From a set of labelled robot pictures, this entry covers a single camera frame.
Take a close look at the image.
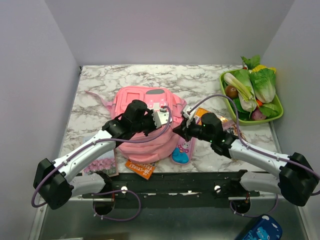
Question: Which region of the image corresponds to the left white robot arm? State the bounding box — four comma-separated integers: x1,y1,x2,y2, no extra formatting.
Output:
33,100,161,210

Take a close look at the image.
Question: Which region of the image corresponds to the orange card packet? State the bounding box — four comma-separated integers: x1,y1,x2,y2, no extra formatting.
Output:
194,107,209,125

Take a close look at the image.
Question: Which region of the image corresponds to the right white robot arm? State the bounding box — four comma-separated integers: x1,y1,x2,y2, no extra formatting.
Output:
173,112,320,207

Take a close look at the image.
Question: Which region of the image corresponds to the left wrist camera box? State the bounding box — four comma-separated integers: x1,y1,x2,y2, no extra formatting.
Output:
152,108,172,129

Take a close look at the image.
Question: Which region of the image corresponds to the pink cat pencil case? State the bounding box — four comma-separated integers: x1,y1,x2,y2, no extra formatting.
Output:
171,137,196,165

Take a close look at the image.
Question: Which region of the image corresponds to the green lettuce head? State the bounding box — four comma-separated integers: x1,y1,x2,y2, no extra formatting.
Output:
249,68,276,103

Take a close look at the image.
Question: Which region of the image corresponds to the purple cable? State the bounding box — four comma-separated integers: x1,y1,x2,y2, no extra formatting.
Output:
31,105,173,221
186,94,320,218

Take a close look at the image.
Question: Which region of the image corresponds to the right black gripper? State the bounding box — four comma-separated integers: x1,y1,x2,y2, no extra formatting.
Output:
172,115,214,143

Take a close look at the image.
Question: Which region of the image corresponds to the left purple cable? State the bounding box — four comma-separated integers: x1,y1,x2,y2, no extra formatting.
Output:
31,105,173,221

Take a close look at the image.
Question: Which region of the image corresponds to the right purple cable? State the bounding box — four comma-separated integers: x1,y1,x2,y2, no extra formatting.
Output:
186,94,320,218

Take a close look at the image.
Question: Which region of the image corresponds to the brown illustrated notebook packet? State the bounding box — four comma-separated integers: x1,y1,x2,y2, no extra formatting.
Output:
219,116,239,136

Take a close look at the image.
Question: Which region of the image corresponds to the orange Treehouse book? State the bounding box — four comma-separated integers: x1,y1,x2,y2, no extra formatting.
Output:
125,159,158,180

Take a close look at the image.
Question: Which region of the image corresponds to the blue dinosaur pencil case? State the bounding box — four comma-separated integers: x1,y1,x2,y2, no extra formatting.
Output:
235,214,283,240

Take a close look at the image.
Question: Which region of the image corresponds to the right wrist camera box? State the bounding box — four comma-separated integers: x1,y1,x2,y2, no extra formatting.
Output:
181,104,196,127

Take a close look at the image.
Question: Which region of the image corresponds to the green vegetable tray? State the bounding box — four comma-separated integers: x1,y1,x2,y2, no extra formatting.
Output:
219,71,284,126

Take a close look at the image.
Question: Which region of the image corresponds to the black mounting rail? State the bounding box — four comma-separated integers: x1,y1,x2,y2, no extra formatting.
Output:
83,170,259,209

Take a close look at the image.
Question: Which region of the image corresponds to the purple pink radish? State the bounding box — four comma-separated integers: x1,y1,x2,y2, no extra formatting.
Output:
251,108,267,121

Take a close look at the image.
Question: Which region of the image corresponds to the Designer Fate flower book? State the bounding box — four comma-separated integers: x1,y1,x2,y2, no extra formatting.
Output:
81,150,119,177

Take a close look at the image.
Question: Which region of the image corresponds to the pink student backpack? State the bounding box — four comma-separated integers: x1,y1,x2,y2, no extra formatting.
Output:
92,86,186,164

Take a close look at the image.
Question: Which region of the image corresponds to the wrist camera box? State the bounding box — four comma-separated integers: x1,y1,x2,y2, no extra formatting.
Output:
152,108,172,129
181,104,196,127

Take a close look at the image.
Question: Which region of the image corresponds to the brown round fruit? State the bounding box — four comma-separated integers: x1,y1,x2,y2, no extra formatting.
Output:
225,85,239,99

